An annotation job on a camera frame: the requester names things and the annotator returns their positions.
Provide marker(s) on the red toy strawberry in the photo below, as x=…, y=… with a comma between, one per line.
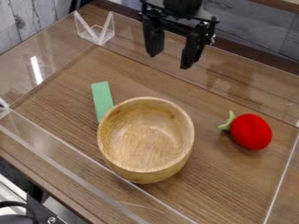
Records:
x=249, y=131

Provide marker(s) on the green flat stick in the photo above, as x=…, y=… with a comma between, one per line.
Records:
x=101, y=97

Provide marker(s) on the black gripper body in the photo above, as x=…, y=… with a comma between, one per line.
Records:
x=184, y=12

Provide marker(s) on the brown wooden bowl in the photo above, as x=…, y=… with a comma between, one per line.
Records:
x=145, y=136

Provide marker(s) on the black metal stand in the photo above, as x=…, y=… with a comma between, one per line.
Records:
x=44, y=215

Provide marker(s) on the clear acrylic corner bracket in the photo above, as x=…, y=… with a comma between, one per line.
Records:
x=96, y=34

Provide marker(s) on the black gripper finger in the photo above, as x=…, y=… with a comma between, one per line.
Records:
x=153, y=36
x=191, y=51

